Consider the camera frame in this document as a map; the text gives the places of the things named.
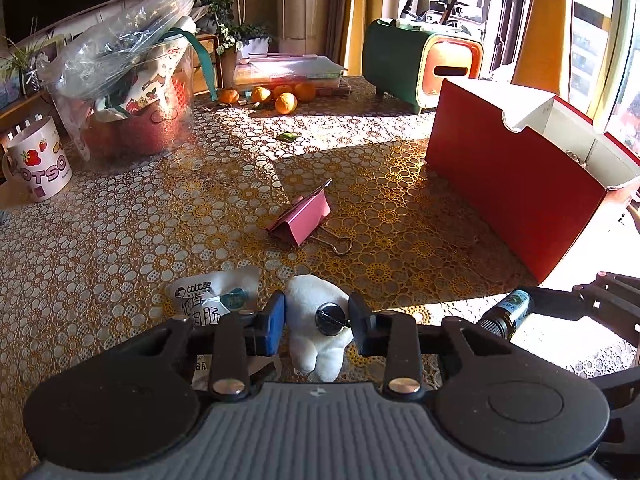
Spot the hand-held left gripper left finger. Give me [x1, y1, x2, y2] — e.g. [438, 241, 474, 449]
[150, 290, 287, 404]

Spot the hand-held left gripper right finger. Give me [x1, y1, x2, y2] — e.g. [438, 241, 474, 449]
[348, 291, 501, 397]

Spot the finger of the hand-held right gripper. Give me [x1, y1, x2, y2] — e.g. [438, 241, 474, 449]
[527, 271, 640, 351]

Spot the white plush toy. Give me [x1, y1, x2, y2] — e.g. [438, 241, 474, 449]
[284, 275, 352, 382]

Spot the small dark bottle blue label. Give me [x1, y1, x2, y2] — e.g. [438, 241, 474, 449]
[480, 290, 535, 343]

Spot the red cardboard box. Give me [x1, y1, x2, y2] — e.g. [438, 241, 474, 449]
[425, 78, 640, 285]

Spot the lace-covered desktop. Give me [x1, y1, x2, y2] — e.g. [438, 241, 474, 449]
[0, 76, 640, 466]

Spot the white sausage packet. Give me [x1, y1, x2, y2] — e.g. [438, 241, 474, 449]
[165, 266, 266, 393]

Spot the pink binder clip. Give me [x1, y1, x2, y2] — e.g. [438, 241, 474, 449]
[266, 179, 354, 256]

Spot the clear plastic storage box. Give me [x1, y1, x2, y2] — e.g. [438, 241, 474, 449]
[234, 54, 353, 98]

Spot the wooden drawer cabinet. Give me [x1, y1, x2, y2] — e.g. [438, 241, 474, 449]
[192, 34, 224, 94]

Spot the green orange tissue box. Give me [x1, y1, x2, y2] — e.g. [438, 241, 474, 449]
[362, 19, 485, 115]

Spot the white planter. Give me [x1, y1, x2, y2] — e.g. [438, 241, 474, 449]
[242, 37, 271, 59]

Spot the yellow curtain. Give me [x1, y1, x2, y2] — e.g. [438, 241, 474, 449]
[511, 0, 577, 97]
[345, 0, 388, 77]

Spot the white strawberry print mug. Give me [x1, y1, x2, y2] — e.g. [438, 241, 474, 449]
[2, 116, 74, 203]

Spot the clear plastic bag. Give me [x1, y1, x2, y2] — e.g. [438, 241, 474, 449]
[39, 0, 197, 111]

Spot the tall green houseplant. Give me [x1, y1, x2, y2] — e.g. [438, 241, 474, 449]
[170, 0, 274, 57]

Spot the potted grass plant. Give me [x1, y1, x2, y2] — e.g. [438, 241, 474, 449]
[0, 20, 47, 97]

